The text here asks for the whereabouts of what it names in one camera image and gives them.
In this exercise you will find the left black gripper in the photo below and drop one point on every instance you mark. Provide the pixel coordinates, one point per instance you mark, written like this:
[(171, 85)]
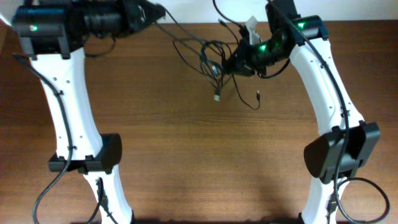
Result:
[(137, 17)]

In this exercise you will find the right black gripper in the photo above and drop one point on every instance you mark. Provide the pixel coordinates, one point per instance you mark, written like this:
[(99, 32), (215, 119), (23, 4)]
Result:
[(244, 57)]

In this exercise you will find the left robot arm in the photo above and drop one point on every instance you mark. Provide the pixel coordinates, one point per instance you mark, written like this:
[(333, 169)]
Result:
[(52, 36)]

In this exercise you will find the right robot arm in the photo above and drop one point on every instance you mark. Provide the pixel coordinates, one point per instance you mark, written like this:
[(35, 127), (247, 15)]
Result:
[(345, 140)]

